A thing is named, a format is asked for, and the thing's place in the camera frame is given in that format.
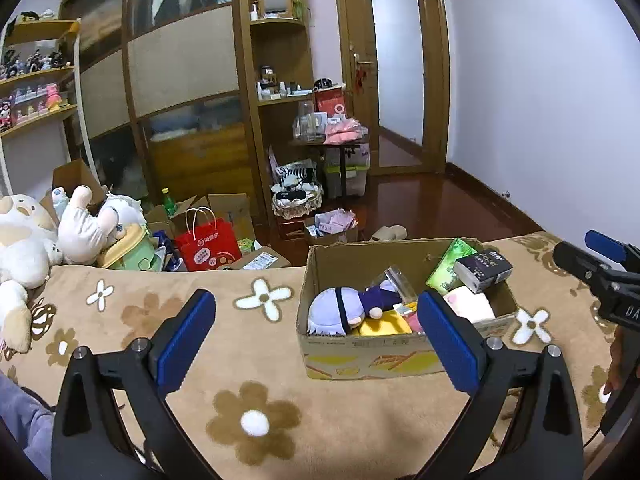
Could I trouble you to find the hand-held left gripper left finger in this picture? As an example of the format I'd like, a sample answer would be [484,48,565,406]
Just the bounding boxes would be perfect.
[50,289,221,480]

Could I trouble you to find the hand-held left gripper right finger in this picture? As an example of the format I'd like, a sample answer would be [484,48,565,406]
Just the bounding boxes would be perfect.
[415,290,586,480]

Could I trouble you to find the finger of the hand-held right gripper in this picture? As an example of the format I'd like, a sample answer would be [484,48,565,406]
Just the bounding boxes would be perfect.
[584,229,640,272]
[552,241,610,292]

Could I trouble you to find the white pink soft packet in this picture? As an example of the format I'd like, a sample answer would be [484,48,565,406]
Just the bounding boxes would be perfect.
[442,287,496,325]

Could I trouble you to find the yellow plush toy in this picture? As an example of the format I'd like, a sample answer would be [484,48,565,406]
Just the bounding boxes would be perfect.
[357,302,418,336]

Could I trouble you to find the green tissue pack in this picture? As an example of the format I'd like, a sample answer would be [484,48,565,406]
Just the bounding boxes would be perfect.
[425,238,479,296]

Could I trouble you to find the black tissue pack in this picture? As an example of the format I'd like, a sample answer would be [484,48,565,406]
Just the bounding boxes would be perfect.
[452,248,514,294]

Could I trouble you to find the printed cardboard box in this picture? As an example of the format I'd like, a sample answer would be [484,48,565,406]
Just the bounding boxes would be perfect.
[296,237,521,381]

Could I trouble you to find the lilac-haired plush doll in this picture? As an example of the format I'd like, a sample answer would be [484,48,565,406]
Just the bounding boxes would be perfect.
[306,280,403,337]

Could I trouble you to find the person's right hand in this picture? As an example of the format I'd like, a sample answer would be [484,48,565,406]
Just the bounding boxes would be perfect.
[602,327,638,398]

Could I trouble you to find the brown floral blanket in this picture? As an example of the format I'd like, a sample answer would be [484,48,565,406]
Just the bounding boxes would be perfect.
[0,230,640,480]

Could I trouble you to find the clear plastic packet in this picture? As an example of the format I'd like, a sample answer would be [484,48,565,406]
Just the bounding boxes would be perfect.
[370,265,419,306]

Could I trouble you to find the red paper bag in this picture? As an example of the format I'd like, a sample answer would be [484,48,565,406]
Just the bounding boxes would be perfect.
[174,206,241,272]

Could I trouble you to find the green bucket with yellow lid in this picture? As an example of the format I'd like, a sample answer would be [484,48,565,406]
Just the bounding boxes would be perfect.
[96,225,158,271]

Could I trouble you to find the flat labelled parcel box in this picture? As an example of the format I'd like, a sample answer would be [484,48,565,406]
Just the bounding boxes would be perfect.
[215,245,293,272]

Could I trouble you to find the beige slipper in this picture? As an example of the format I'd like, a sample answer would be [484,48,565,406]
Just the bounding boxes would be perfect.
[370,225,409,242]

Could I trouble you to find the large open cardboard box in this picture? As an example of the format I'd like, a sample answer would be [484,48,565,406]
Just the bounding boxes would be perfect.
[145,192,257,252]

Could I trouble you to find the white fluffy plush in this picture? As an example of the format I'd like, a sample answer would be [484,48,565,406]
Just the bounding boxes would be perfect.
[102,194,149,239]

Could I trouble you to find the white long-limbed plush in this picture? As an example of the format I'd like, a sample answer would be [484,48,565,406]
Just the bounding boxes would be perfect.
[57,185,126,266]

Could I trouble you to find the small box of papers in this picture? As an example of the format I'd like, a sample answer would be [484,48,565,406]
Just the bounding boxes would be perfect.
[302,208,360,246]

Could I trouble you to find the person's purple clothing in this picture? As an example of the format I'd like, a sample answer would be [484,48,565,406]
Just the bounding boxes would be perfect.
[0,372,57,479]

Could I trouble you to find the basket with striped plush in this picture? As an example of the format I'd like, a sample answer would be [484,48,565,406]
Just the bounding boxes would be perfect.
[270,160,325,220]

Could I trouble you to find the cream duck plush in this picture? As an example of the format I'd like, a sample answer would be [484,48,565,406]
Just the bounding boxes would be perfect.
[0,194,63,353]

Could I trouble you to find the small blue white plush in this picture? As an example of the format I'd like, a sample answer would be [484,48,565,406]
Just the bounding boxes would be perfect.
[50,186,71,221]

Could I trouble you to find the clear storage bin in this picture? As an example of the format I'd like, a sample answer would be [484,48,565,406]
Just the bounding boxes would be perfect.
[322,145,371,199]

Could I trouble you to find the small open cardboard box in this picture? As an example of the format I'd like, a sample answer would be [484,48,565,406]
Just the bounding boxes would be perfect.
[40,158,108,211]

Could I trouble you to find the small dark side table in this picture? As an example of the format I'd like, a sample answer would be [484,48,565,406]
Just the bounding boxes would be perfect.
[292,135,371,202]

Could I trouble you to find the pink packets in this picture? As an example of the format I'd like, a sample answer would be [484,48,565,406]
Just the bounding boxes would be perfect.
[324,117,370,146]

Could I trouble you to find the clear jars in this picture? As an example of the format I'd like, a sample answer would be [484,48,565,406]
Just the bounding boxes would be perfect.
[292,101,329,142]

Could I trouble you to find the wooden door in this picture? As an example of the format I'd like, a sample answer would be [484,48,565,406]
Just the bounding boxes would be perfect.
[332,0,452,177]

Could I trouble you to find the yellow and white display shelf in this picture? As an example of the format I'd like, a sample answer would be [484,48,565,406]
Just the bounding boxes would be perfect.
[0,17,97,197]

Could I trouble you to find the wooden wardrobe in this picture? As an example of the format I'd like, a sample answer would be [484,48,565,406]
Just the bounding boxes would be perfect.
[60,0,261,202]

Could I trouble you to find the red box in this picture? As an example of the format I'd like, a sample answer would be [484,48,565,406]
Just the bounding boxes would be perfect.
[314,87,347,119]

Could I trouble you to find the collection of small figures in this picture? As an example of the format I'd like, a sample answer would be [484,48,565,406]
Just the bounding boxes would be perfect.
[0,47,76,133]

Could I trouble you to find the wooden corner shelf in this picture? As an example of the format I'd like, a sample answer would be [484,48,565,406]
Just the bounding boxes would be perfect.
[235,0,327,222]

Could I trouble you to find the small wooden framed mirror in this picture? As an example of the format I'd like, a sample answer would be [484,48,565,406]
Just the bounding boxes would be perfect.
[260,0,294,19]

